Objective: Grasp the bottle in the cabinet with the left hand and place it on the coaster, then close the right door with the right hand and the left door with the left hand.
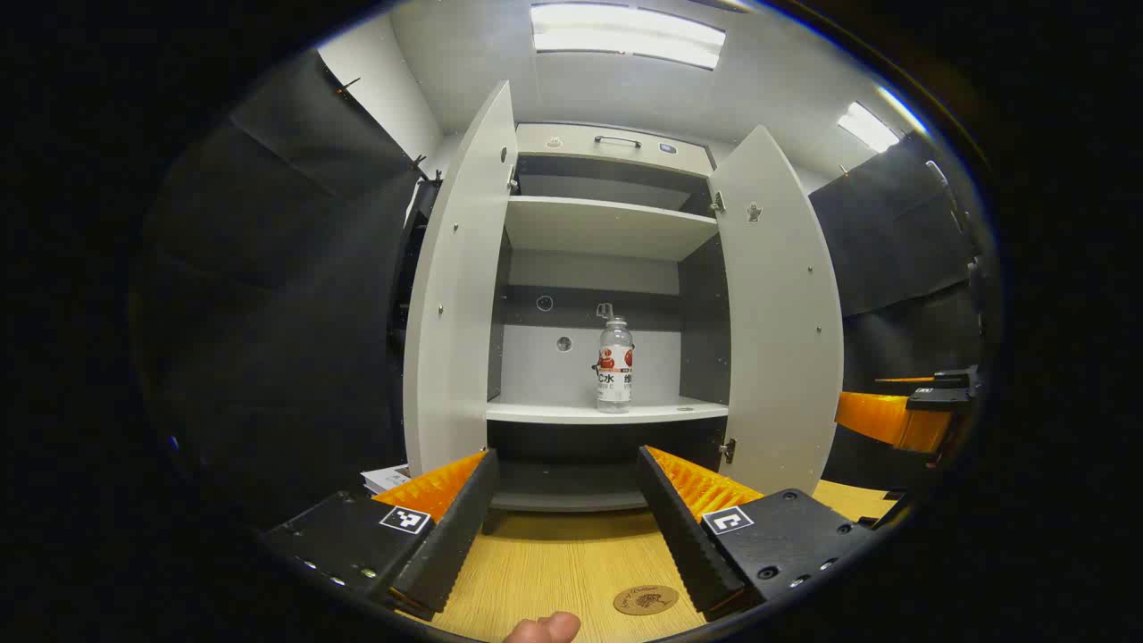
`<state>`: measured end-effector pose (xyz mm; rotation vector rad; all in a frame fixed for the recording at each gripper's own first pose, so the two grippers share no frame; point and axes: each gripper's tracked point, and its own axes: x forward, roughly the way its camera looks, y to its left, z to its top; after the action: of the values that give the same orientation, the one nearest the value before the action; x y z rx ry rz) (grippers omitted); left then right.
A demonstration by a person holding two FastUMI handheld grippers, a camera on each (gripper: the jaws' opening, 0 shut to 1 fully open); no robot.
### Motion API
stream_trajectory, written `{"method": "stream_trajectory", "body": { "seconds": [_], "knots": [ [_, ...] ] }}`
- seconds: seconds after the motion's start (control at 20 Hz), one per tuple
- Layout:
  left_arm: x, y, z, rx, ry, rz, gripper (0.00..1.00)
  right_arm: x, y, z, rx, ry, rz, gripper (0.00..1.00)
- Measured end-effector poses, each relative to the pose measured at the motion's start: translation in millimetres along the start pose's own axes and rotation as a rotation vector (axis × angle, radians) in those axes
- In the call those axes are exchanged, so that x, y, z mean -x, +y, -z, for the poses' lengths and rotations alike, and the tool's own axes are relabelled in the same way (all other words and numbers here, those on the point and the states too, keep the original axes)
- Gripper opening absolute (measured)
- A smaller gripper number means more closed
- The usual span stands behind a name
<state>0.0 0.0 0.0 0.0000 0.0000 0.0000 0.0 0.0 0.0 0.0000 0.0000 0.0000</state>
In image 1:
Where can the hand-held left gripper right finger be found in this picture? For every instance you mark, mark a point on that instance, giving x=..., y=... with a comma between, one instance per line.
x=683, y=536

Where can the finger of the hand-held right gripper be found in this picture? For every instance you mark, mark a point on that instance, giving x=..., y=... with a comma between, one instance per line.
x=884, y=420

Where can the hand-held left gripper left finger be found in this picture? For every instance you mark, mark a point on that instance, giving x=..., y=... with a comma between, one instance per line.
x=451, y=536

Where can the rectangular ceiling light panel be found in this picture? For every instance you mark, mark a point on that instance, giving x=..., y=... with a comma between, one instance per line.
x=868, y=127
x=625, y=34

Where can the grey open-shelf cabinet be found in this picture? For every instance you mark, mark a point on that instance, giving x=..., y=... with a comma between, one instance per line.
x=607, y=228

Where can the round cork coaster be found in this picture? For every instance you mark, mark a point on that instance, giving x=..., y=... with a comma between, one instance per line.
x=646, y=600

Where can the brown hardcover book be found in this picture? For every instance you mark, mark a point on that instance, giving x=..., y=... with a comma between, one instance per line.
x=386, y=478

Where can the clear bottle red label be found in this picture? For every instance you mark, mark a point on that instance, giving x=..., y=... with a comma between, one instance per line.
x=614, y=393

